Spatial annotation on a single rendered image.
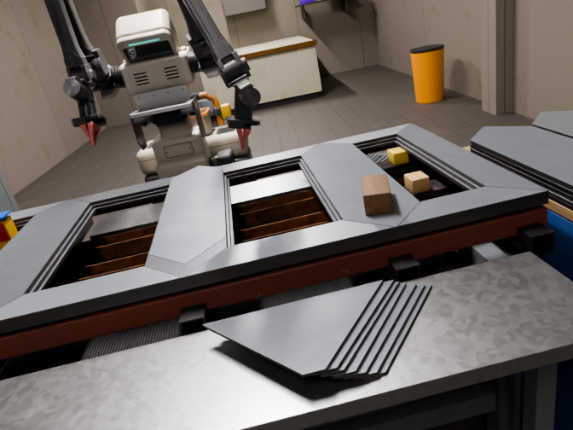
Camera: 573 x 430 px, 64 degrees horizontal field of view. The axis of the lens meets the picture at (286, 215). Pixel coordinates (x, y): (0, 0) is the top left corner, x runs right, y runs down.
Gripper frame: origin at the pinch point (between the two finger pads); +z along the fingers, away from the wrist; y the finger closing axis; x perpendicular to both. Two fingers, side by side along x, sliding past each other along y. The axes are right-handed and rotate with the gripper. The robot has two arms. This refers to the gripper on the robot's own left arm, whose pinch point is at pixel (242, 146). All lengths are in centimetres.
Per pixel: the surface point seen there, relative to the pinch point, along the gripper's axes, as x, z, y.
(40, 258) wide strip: -35, 21, -52
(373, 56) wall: 790, 20, 315
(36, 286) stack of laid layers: -49, 20, -49
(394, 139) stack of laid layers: 1, -4, 51
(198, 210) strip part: -27.4, 10.7, -13.4
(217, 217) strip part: -36.1, 9.1, -8.3
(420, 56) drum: 378, -9, 229
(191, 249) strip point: -51, 10, -14
